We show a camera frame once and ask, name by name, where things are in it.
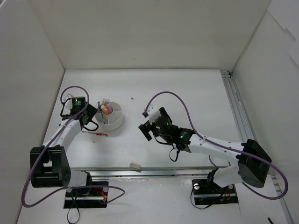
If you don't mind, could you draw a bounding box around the red gel pen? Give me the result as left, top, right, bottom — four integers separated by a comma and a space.
82, 131, 108, 137

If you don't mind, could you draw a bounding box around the blue gel pen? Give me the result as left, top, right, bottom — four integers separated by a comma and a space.
97, 101, 106, 124

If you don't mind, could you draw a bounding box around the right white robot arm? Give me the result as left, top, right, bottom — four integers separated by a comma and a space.
139, 105, 272, 192

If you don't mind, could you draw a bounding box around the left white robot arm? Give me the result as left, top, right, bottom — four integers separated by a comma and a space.
30, 97, 97, 196

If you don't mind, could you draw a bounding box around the white round divided container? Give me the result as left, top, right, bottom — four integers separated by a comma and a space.
95, 101, 123, 132

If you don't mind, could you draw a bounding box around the white eraser block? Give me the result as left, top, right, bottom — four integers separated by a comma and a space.
129, 162, 141, 170

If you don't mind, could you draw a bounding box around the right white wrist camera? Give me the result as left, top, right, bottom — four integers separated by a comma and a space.
142, 104, 161, 125

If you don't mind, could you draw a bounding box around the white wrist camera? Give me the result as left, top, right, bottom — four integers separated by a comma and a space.
142, 104, 161, 125
63, 94, 73, 110

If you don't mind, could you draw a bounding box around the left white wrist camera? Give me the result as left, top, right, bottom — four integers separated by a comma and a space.
63, 94, 73, 110

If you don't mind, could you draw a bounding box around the front aluminium rail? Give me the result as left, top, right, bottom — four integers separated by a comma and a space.
73, 166, 214, 179

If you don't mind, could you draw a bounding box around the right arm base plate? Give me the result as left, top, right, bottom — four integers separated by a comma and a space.
191, 179, 239, 209

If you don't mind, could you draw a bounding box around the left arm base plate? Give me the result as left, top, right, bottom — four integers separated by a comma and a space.
64, 187, 109, 209

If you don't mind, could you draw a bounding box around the aluminium table rail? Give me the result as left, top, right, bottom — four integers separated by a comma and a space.
220, 70, 294, 224

